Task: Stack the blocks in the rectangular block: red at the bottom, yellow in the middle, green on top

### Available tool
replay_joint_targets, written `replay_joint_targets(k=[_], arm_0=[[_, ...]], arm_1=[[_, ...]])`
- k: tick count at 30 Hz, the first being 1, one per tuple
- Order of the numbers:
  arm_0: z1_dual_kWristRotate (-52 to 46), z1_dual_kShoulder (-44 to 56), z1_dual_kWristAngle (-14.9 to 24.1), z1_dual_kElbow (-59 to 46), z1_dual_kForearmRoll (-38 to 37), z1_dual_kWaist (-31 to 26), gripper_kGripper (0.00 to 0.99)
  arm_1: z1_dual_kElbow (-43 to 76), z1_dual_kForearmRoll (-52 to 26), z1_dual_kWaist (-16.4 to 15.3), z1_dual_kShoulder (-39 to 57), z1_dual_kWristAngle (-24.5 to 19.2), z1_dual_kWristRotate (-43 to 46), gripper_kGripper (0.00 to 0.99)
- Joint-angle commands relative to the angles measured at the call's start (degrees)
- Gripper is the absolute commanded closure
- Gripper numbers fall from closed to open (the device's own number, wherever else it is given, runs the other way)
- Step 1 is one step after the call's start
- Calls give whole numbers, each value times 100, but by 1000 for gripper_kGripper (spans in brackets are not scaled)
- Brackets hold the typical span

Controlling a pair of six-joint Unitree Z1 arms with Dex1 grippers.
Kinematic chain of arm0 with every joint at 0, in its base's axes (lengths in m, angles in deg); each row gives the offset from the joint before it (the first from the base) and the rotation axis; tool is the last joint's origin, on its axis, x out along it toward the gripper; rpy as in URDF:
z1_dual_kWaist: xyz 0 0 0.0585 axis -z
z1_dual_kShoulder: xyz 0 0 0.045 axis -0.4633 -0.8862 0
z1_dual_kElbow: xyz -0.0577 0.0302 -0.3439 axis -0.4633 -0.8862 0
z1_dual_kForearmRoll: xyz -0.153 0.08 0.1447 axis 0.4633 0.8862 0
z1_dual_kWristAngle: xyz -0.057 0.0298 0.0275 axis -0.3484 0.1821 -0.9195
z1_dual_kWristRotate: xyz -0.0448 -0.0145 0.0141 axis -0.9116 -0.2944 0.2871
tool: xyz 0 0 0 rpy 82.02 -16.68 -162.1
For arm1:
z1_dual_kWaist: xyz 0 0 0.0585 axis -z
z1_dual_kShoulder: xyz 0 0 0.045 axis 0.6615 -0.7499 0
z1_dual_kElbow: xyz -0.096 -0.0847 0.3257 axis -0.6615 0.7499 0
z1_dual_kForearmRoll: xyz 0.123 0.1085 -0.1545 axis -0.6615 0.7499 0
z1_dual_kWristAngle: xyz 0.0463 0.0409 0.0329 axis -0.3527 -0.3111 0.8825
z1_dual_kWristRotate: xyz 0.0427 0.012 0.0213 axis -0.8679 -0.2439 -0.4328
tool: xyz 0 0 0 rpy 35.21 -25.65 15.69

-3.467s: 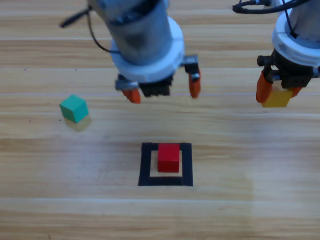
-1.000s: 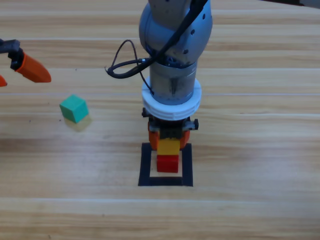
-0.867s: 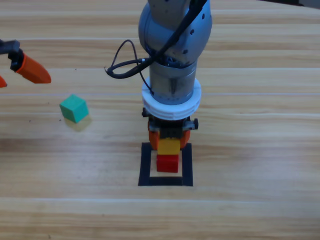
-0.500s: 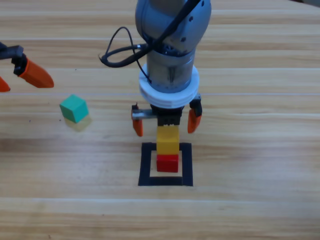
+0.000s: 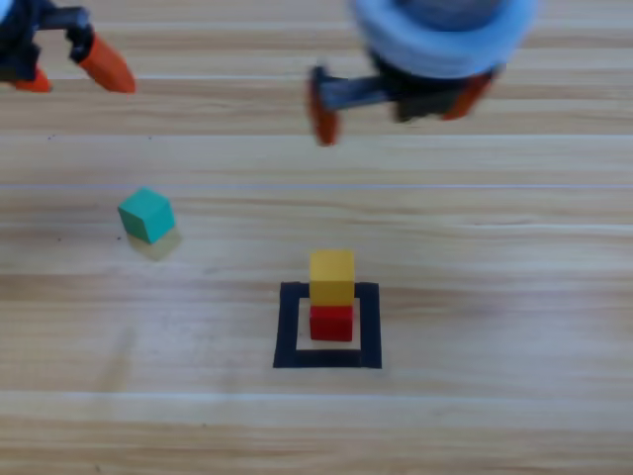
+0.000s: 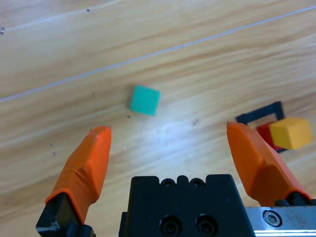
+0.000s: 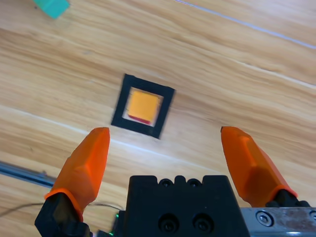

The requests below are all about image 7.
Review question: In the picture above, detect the grey metal bar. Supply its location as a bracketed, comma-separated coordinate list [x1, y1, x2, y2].
[0, 160, 56, 189]

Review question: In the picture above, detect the green cube block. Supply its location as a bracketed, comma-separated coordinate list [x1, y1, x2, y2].
[33, 0, 71, 20]

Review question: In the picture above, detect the yellow cube block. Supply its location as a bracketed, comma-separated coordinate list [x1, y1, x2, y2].
[127, 90, 159, 122]

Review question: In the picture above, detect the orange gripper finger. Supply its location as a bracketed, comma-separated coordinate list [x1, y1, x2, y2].
[34, 127, 111, 237]
[220, 126, 311, 208]

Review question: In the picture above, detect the black tape square outline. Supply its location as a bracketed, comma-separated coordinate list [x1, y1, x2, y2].
[110, 73, 176, 140]

